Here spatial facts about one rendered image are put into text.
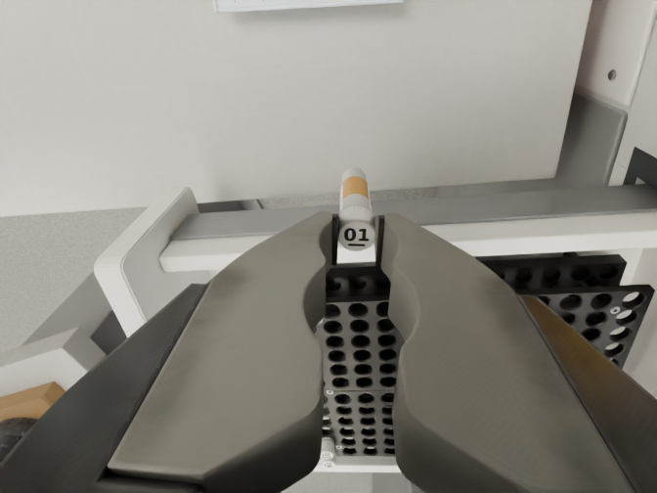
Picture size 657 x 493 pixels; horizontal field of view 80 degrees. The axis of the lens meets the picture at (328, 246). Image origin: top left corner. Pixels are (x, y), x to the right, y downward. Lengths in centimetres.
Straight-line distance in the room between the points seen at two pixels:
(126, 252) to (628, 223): 29
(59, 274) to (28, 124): 132
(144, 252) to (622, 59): 35
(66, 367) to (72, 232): 98
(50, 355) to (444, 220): 54
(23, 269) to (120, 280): 158
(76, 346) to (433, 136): 52
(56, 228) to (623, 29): 155
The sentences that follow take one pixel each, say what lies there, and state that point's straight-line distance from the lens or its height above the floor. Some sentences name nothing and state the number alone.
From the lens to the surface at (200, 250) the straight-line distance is 27.
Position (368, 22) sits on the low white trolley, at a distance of 34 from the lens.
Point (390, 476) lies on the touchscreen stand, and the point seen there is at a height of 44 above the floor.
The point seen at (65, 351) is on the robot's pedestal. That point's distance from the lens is 63.
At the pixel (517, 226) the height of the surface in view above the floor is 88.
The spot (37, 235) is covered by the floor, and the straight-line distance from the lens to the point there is 168.
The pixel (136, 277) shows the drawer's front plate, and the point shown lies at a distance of 26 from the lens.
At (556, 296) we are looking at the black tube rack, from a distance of 28.
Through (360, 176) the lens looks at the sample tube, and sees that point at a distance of 15.
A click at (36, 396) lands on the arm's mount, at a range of 69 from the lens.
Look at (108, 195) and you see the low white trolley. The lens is 44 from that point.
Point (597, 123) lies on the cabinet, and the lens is 39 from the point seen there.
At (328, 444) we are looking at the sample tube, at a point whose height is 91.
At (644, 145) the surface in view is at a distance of 34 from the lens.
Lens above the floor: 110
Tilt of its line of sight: 57 degrees down
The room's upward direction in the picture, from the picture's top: 173 degrees counter-clockwise
